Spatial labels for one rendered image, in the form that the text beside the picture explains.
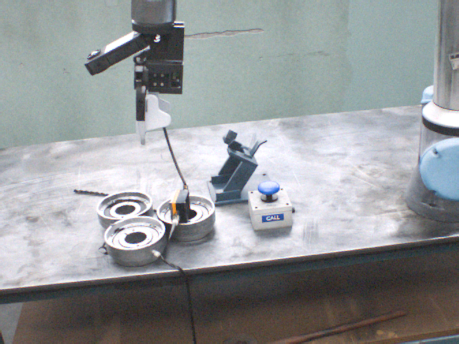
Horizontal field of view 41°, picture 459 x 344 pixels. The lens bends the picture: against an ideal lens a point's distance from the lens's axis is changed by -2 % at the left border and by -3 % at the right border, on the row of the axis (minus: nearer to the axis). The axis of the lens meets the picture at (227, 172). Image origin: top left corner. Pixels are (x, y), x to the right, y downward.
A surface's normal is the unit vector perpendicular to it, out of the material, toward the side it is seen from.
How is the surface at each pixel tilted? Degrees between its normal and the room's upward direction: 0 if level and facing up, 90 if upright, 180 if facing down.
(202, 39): 90
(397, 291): 0
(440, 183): 97
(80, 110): 90
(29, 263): 0
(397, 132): 0
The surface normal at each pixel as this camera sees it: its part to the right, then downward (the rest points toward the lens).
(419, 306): -0.07, -0.89
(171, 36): 0.09, 0.46
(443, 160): -0.26, 0.57
